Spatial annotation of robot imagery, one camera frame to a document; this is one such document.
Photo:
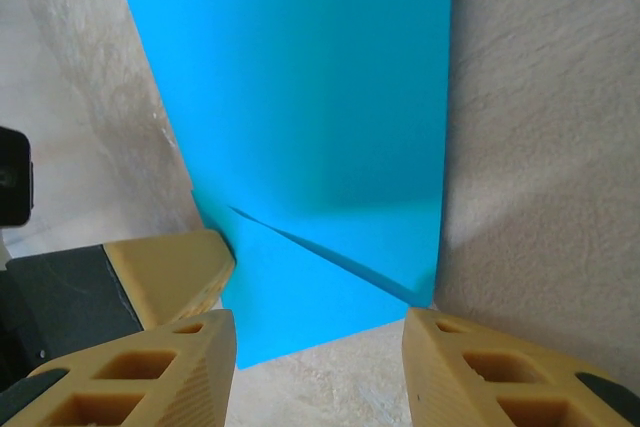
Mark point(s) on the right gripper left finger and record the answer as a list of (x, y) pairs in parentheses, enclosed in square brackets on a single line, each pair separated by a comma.
[(210, 372)]

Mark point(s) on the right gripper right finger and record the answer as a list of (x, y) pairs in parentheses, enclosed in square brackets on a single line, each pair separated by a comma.
[(435, 387)]

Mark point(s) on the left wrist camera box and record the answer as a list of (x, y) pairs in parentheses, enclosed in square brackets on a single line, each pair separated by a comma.
[(15, 187)]

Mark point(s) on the blue square paper sheet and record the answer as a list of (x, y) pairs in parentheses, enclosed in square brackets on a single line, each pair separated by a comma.
[(300, 97)]

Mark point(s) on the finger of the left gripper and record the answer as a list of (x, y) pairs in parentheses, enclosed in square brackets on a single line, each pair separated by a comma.
[(165, 272)]

